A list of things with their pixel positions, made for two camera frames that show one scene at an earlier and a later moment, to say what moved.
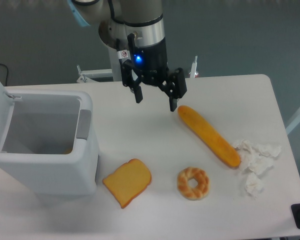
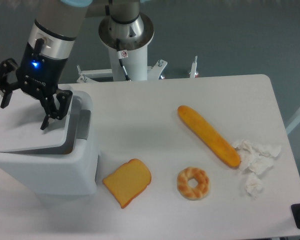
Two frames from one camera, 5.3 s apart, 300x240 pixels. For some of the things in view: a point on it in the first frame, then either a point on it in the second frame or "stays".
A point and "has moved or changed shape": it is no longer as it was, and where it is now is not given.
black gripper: x=150 y=64 → x=40 y=74
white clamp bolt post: x=193 y=69 stays
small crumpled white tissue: x=254 y=185 stays
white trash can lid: x=2 y=105 has moved or changed shape
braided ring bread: x=201 y=188 stays
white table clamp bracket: x=85 y=76 stays
